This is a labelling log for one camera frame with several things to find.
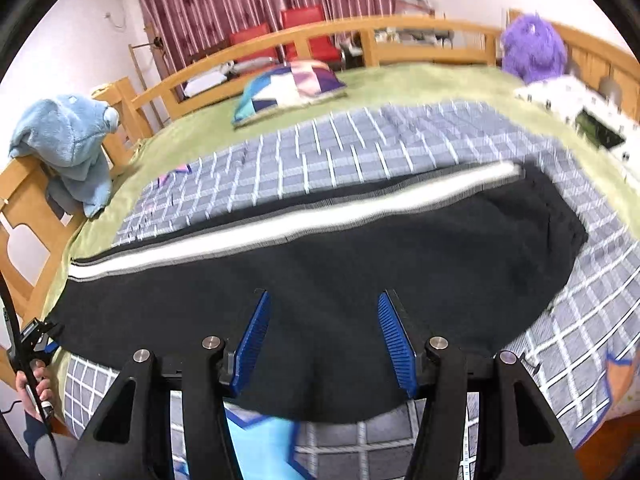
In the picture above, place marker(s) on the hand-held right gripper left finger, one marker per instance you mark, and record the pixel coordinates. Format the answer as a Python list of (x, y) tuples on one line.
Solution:
[(251, 347)]

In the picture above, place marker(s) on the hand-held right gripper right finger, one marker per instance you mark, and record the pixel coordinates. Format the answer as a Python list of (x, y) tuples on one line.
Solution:
[(396, 347)]

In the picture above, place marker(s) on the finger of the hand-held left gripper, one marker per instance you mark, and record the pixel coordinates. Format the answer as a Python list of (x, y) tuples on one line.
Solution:
[(46, 331)]

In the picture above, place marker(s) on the black pants with white stripe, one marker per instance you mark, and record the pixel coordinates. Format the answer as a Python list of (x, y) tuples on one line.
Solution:
[(325, 270)]

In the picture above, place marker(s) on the person's left forearm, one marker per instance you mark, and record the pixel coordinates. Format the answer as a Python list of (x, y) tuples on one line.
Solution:
[(47, 452)]

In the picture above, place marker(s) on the person's left hand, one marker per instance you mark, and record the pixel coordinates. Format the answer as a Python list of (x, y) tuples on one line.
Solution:
[(37, 385)]

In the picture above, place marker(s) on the light blue towel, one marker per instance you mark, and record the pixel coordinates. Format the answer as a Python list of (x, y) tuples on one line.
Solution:
[(70, 135)]

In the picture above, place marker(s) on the grey plaid blanket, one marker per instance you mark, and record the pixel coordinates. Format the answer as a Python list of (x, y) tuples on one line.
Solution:
[(375, 135)]

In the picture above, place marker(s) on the green bed sheet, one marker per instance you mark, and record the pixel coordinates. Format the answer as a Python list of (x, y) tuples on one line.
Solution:
[(200, 125)]

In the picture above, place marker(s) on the colourful geometric pillow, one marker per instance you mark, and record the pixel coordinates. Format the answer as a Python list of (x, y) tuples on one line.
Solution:
[(285, 90)]

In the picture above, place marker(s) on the white pillow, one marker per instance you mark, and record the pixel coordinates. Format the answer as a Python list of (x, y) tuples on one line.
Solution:
[(205, 82)]

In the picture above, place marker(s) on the wooden rack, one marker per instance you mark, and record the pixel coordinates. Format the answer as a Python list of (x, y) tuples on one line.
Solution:
[(136, 62)]

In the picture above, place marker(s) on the white patterned cloth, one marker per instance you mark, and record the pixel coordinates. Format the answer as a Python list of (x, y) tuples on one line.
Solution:
[(555, 95)]

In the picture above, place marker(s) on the red chair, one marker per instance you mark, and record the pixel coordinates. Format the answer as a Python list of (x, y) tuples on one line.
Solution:
[(305, 22), (252, 40)]

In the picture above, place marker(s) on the purple plush toy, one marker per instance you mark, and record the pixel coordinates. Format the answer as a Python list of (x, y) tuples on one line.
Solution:
[(532, 50)]

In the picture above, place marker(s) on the cluttered desk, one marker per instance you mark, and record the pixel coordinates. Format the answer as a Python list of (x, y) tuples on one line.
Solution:
[(415, 7)]

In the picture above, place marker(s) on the maroon striped curtain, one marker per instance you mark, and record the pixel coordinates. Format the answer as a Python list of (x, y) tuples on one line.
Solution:
[(225, 0)]

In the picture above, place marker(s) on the wooden bed frame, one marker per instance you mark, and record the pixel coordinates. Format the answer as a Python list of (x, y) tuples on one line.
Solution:
[(400, 27)]

